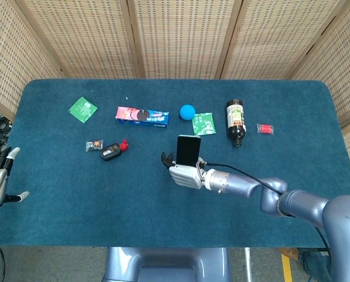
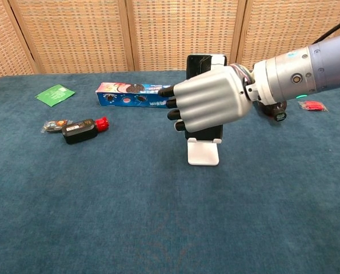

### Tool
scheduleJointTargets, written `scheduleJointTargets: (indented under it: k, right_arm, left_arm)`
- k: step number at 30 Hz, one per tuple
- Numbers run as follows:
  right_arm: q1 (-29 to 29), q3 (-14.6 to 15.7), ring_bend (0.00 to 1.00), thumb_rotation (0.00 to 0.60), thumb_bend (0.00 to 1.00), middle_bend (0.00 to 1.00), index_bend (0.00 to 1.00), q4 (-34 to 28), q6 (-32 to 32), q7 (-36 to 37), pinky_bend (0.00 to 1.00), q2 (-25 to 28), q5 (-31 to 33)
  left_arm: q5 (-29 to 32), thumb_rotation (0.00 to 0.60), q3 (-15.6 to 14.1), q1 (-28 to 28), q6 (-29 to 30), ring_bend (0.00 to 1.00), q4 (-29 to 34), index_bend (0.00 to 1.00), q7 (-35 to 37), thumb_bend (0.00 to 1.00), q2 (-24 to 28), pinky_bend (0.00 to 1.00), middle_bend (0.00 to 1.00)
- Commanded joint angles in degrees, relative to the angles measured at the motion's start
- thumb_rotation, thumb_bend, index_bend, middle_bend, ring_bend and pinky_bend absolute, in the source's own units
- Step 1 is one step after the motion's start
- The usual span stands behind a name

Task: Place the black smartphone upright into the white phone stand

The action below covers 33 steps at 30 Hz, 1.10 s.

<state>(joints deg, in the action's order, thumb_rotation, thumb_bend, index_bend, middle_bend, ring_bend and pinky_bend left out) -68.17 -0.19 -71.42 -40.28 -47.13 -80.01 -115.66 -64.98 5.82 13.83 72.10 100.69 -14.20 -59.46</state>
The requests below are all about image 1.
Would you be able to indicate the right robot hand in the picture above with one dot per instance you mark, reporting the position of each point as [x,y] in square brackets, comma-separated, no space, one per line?
[186,174]

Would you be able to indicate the black smartphone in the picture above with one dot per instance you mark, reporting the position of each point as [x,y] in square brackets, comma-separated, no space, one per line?
[188,149]

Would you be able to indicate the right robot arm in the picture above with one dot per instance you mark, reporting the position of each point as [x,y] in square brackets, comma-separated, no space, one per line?
[339,214]

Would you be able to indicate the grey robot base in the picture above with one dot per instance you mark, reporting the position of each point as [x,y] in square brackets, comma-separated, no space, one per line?
[168,264]

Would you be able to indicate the green and white sachet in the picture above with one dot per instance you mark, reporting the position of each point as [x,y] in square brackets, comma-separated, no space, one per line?
[204,124]

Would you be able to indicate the blue ball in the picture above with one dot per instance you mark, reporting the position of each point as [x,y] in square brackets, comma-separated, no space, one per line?
[187,112]

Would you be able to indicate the pink and blue cookie box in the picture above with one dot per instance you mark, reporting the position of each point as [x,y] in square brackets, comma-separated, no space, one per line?
[142,117]

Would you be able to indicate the brown glass bottle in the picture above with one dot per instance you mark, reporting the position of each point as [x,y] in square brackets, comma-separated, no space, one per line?
[236,120]

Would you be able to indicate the small black bottle red cap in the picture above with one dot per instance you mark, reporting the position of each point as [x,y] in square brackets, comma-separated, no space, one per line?
[111,150]

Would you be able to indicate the blue table cloth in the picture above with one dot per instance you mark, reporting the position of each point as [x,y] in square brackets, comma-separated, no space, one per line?
[74,191]

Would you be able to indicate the small red wrapped snack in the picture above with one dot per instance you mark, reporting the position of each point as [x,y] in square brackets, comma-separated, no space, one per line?
[265,128]

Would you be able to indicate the small black snack packet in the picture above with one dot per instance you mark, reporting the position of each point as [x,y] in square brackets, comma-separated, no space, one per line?
[94,145]

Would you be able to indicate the white metal table leg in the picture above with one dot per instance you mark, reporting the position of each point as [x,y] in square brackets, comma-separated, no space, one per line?
[248,264]

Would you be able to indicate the green square sachet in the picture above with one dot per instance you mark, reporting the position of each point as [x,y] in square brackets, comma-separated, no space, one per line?
[82,109]

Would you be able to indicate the woven bamboo folding screen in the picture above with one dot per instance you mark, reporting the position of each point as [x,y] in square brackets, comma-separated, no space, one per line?
[180,38]

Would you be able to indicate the yellow floor tape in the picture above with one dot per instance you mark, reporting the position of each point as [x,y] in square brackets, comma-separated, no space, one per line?
[286,268]

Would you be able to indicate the blue denim fabric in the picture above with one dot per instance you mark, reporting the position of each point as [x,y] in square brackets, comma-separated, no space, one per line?
[313,264]

